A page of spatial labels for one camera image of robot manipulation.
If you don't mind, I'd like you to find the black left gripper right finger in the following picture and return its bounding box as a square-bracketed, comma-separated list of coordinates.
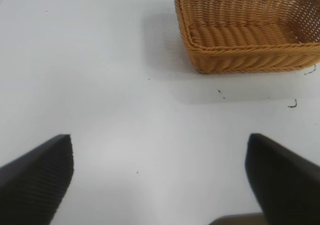
[244, 132, 320, 225]

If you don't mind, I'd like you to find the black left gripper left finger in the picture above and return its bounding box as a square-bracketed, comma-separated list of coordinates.
[0, 134, 75, 225]

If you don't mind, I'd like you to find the brown wicker basket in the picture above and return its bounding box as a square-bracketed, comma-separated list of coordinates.
[174, 0, 320, 75]

